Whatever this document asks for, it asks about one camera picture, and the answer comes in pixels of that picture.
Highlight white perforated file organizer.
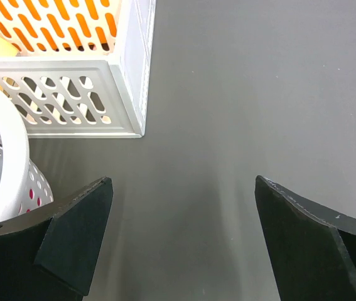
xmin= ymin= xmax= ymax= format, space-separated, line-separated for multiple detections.
xmin=0 ymin=1 xmax=156 ymax=138

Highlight white oval laundry basket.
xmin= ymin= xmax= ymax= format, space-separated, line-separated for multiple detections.
xmin=0 ymin=91 xmax=54 ymax=222

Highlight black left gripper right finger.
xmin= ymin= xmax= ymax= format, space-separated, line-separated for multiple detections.
xmin=255 ymin=176 xmax=356 ymax=300

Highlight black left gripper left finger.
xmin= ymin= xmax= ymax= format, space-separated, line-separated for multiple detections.
xmin=0 ymin=177 xmax=113 ymax=300

